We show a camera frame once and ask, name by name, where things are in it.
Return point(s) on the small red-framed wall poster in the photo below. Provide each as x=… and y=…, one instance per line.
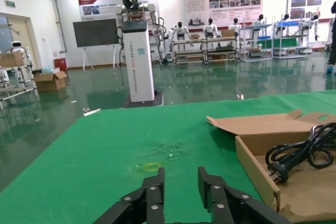
x=105, y=6

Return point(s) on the black screen on stand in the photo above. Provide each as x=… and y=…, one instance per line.
x=95, y=32

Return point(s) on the red-framed poster with photos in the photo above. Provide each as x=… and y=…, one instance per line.
x=307, y=1

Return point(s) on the person in dark clothes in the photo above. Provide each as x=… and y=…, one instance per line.
x=333, y=51

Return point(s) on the wide red-framed wall poster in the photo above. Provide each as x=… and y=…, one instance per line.
x=223, y=3

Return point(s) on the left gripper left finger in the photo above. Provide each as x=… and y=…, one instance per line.
x=155, y=203

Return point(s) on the white stick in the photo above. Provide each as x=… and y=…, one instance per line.
x=92, y=112

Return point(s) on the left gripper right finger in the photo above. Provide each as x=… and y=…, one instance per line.
x=220, y=203

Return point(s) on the closed brown cardboard box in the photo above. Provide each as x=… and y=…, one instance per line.
x=10, y=59

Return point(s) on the small white round-head robot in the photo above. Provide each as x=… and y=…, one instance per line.
x=17, y=47

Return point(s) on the light blue bag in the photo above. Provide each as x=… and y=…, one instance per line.
x=47, y=69

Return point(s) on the green exit sign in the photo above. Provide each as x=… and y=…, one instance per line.
x=10, y=3

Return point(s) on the pipe frame workbench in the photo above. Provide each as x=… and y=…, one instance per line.
x=220, y=49
x=187, y=53

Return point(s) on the small cardboard box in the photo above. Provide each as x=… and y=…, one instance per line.
x=228, y=33
x=195, y=36

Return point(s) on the clear crinkled tape patch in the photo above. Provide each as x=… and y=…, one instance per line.
x=169, y=150

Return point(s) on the white humanoid robot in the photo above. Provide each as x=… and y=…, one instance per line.
x=235, y=27
x=286, y=16
x=260, y=16
x=210, y=28
x=315, y=17
x=180, y=31

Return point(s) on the metal pipe rack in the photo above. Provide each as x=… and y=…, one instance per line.
x=18, y=91

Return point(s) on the grey wall pipe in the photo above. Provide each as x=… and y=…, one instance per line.
x=58, y=19

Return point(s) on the blue plastic bin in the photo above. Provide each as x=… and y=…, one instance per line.
x=263, y=37

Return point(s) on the red floor box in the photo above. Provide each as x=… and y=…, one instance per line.
x=60, y=64

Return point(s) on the yellow tape square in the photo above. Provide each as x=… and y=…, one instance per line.
x=150, y=167

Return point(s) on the open-flap cardboard floor box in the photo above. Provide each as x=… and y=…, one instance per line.
x=48, y=82

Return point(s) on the white metal shelf rack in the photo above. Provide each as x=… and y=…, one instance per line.
x=256, y=26
x=288, y=56

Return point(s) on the torn-edged open cardboard box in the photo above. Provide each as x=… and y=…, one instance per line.
x=252, y=163

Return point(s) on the beige door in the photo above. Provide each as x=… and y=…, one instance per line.
x=18, y=32

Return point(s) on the green panel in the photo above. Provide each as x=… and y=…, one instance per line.
x=284, y=43

